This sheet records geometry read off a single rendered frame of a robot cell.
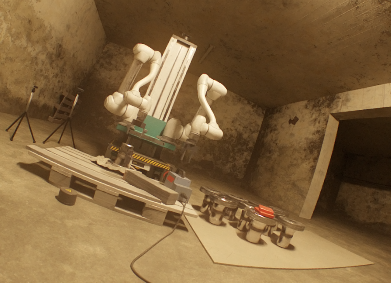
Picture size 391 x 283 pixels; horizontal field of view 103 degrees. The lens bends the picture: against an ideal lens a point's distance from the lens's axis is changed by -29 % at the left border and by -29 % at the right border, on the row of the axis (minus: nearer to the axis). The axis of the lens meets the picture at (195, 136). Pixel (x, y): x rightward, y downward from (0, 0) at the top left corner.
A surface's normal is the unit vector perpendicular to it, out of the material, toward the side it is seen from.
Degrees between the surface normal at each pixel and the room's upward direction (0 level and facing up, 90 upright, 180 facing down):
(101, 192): 90
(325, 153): 90
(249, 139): 90
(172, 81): 90
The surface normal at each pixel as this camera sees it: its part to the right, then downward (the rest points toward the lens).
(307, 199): 0.23, 0.00
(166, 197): -0.45, -0.25
